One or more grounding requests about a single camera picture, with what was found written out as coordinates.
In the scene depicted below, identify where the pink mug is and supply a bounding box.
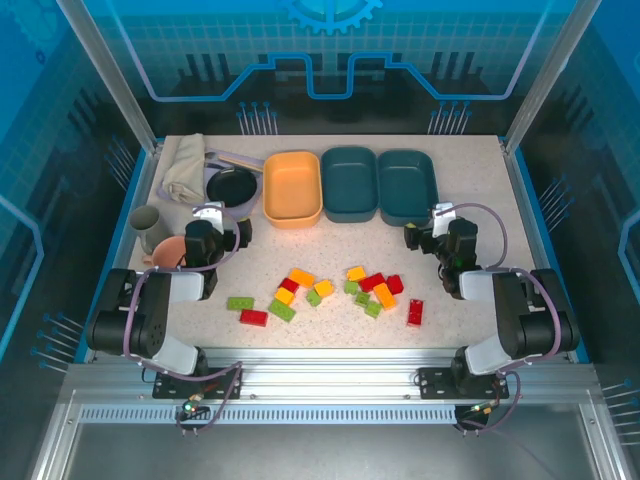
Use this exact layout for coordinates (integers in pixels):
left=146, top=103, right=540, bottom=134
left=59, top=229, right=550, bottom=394
left=141, top=234, right=189, bottom=269

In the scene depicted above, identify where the black round plate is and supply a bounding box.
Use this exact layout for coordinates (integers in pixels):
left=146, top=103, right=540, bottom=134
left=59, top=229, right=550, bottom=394
left=206, top=167, right=259, bottom=208

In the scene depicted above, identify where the teal rectangular container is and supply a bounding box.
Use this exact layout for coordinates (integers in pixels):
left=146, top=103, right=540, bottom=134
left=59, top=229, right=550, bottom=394
left=376, top=149, right=440, bottom=228
left=320, top=145, right=379, bottom=224

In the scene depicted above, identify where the grey cup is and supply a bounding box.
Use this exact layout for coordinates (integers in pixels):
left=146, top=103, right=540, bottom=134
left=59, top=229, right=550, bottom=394
left=130, top=205, right=176, bottom=254

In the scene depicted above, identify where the orange rectangular container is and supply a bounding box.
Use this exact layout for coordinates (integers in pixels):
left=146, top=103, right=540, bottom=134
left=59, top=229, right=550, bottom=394
left=262, top=151, right=323, bottom=230

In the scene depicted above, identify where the lavender tray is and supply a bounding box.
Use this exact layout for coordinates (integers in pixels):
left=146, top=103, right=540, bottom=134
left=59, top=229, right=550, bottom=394
left=158, top=148, right=265, bottom=219

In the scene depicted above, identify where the beige folded cloth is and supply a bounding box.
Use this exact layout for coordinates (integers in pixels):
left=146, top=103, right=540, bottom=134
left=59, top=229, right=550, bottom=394
left=162, top=132, right=207, bottom=205

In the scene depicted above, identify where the small board with green light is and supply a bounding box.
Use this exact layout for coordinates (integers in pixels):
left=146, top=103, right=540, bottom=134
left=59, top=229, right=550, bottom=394
left=467, top=399, right=501, bottom=419
left=182, top=394, right=210, bottom=420

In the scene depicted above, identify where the slotted aluminium strip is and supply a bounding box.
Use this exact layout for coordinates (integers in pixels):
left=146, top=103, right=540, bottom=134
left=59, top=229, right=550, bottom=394
left=78, top=405, right=459, bottom=425

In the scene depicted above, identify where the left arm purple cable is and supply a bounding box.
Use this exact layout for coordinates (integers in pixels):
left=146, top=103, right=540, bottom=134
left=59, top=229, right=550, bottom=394
left=122, top=202, right=246, bottom=436

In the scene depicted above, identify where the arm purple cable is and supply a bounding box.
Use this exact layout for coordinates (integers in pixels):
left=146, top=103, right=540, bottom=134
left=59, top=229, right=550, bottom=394
left=122, top=202, right=246, bottom=436
left=433, top=202, right=561, bottom=436

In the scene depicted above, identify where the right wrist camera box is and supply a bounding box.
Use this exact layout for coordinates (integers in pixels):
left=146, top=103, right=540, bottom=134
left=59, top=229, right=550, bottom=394
left=430, top=202, right=456, bottom=239

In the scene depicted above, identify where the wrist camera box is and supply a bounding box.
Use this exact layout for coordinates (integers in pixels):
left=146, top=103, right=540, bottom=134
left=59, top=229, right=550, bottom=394
left=430, top=202, right=456, bottom=239
left=193, top=201, right=225, bottom=231

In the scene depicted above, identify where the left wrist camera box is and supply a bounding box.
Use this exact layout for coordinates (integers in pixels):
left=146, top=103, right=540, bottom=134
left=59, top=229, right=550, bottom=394
left=193, top=201, right=225, bottom=231

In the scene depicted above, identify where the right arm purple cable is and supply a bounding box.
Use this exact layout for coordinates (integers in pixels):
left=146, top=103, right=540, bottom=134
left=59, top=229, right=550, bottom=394
left=433, top=202, right=561, bottom=436

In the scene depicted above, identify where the aluminium table side rail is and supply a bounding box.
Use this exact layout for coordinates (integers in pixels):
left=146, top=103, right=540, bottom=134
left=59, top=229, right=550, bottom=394
left=499, top=137, right=574, bottom=362
left=84, top=142, right=164, bottom=364

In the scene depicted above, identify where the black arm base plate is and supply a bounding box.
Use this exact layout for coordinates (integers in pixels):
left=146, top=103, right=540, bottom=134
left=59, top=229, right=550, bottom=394
left=417, top=367, right=510, bottom=400
left=152, top=367, right=245, bottom=400

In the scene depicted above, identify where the aluminium mounting rail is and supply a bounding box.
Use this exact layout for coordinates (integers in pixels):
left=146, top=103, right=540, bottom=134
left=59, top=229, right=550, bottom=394
left=64, top=347, right=601, bottom=407

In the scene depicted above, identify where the aluminium frame post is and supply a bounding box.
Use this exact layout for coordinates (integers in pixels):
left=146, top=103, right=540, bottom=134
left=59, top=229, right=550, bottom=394
left=503, top=0, right=597, bottom=154
left=55, top=0, right=162, bottom=154

